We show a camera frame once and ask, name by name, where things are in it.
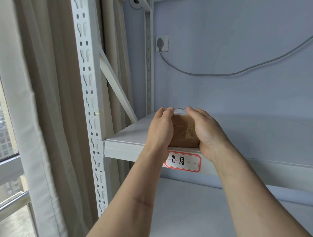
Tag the person's right hand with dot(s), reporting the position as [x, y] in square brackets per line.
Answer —
[210, 136]

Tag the person's left hand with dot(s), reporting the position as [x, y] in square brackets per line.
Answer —
[160, 134]

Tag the plain small cardboard box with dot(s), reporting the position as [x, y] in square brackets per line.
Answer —
[182, 136]

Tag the white metal shelf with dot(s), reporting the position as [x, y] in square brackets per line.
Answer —
[244, 131]

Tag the person's right forearm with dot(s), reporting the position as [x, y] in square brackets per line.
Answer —
[249, 195]

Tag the person's left forearm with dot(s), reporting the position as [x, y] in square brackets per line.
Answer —
[132, 200]

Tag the beige curtain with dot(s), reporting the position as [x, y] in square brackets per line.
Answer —
[49, 97]

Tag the white sliding window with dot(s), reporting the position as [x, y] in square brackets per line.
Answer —
[9, 168]

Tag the steel guard railing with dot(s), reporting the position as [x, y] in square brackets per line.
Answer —
[14, 202]

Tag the white wall socket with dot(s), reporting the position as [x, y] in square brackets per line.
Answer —
[165, 44]

